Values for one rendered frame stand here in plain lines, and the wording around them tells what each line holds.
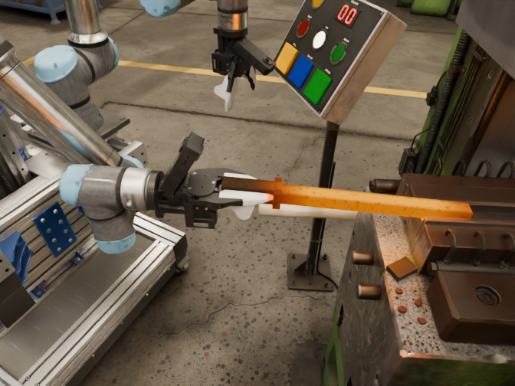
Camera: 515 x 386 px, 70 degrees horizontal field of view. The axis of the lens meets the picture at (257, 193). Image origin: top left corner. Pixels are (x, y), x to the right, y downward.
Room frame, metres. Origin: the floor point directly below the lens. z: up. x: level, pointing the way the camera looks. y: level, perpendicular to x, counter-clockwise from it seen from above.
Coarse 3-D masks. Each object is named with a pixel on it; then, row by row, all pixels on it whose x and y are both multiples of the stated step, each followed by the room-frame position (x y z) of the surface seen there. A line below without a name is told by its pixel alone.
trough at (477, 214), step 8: (472, 208) 0.46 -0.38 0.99; (480, 208) 0.46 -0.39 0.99; (488, 208) 0.46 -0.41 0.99; (496, 208) 0.46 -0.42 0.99; (504, 208) 0.46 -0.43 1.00; (512, 208) 0.46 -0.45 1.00; (472, 216) 0.45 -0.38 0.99; (480, 216) 0.45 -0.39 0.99; (488, 216) 0.45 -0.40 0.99; (496, 216) 0.45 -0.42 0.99; (504, 216) 0.45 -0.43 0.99; (512, 216) 0.45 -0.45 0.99
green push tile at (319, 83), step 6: (318, 72) 0.93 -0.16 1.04; (312, 78) 0.93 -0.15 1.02; (318, 78) 0.91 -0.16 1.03; (324, 78) 0.90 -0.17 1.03; (330, 78) 0.88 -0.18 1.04; (312, 84) 0.92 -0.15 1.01; (318, 84) 0.90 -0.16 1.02; (324, 84) 0.88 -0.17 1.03; (330, 84) 0.87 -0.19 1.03; (306, 90) 0.92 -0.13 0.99; (312, 90) 0.90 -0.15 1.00; (318, 90) 0.88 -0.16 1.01; (324, 90) 0.87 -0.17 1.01; (312, 96) 0.89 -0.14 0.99; (318, 96) 0.87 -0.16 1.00; (318, 102) 0.86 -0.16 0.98
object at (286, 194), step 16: (224, 176) 0.49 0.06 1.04; (272, 192) 0.46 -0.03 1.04; (288, 192) 0.46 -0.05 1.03; (304, 192) 0.46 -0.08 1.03; (320, 192) 0.47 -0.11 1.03; (336, 192) 0.47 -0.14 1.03; (352, 192) 0.47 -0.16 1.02; (368, 192) 0.47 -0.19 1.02; (272, 208) 0.45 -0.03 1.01; (336, 208) 0.45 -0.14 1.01; (352, 208) 0.45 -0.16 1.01; (368, 208) 0.45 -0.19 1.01; (384, 208) 0.44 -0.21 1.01; (400, 208) 0.44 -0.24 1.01; (416, 208) 0.44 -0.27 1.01; (432, 208) 0.44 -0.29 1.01; (448, 208) 0.44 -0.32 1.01; (464, 208) 0.45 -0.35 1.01
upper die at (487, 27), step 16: (464, 0) 0.57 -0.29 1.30; (480, 0) 0.52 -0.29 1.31; (496, 0) 0.48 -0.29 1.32; (512, 0) 0.45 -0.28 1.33; (464, 16) 0.55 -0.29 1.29; (480, 16) 0.51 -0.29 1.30; (496, 16) 0.47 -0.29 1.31; (512, 16) 0.44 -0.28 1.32; (480, 32) 0.49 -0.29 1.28; (496, 32) 0.45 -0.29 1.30; (512, 32) 0.42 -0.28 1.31; (496, 48) 0.44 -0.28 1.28; (512, 48) 0.41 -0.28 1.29; (512, 64) 0.40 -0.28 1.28
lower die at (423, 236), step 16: (416, 176) 0.57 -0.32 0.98; (432, 176) 0.57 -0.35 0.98; (448, 176) 0.57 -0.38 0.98; (464, 176) 0.57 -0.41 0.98; (400, 192) 0.56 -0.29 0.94; (416, 192) 0.51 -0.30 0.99; (432, 192) 0.51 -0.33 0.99; (448, 192) 0.51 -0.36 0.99; (464, 192) 0.51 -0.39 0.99; (480, 192) 0.51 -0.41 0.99; (496, 192) 0.51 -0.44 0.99; (512, 192) 0.51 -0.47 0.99; (416, 224) 0.45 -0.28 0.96; (432, 224) 0.42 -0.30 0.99; (448, 224) 0.42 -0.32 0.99; (464, 224) 0.42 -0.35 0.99; (480, 224) 0.42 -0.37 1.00; (496, 224) 0.42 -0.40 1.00; (512, 224) 0.42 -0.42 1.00; (416, 240) 0.43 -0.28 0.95; (432, 240) 0.39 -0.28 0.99; (448, 240) 0.39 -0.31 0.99; (464, 240) 0.39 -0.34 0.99; (480, 240) 0.39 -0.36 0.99; (496, 240) 0.39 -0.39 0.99; (416, 256) 0.41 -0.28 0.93; (432, 256) 0.38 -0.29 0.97; (464, 256) 0.37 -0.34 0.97; (496, 256) 0.37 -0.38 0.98
